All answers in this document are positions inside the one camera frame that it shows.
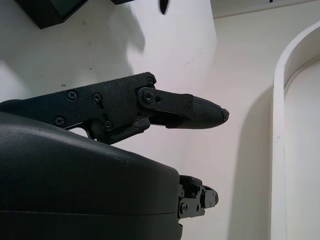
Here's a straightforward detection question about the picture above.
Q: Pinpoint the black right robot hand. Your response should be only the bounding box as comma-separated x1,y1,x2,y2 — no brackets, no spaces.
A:
0,71,230,240

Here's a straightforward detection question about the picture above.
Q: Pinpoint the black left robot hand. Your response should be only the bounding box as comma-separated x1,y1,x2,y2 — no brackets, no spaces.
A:
159,0,172,15

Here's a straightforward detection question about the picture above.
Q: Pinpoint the black foam-lined box base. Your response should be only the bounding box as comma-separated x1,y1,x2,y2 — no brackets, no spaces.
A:
17,0,89,30

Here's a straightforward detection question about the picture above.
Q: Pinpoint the white curved panel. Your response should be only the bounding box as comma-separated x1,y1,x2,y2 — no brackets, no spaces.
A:
272,21,320,240

